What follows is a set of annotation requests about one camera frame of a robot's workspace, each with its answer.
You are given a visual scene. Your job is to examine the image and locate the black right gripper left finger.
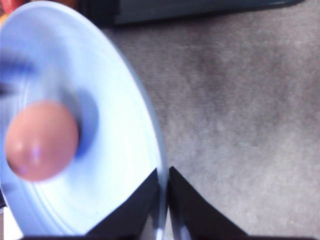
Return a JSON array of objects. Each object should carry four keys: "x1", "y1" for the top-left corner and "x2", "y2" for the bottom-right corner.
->
[{"x1": 85, "y1": 168, "x2": 160, "y2": 239}]

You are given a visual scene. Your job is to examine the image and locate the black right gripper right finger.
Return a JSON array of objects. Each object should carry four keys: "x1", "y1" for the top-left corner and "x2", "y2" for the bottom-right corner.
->
[{"x1": 167, "y1": 166, "x2": 272, "y2": 240}]

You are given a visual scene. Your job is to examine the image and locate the brown egg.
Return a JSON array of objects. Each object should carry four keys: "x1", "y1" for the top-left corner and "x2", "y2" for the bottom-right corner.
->
[{"x1": 5, "y1": 100, "x2": 79, "y2": 182}]

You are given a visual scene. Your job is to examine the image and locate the light blue plate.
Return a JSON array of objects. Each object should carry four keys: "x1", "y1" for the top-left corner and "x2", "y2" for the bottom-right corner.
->
[{"x1": 0, "y1": 1, "x2": 168, "y2": 240}]

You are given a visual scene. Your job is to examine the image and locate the dark teal tray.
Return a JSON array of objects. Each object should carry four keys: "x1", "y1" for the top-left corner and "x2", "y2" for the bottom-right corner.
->
[{"x1": 111, "y1": 0, "x2": 304, "y2": 26}]

